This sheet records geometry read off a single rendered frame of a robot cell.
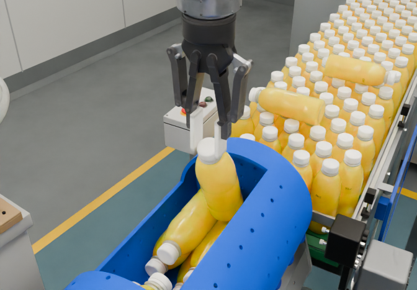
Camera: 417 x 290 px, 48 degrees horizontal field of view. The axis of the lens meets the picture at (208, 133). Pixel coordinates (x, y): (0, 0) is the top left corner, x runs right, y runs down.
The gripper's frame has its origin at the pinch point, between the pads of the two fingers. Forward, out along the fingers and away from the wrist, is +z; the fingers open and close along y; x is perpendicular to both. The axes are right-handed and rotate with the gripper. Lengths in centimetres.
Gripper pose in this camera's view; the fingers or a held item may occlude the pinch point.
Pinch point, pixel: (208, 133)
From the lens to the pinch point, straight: 74.7
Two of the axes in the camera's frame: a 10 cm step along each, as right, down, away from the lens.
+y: 8.7, 2.8, -4.1
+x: 4.9, -4.8, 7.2
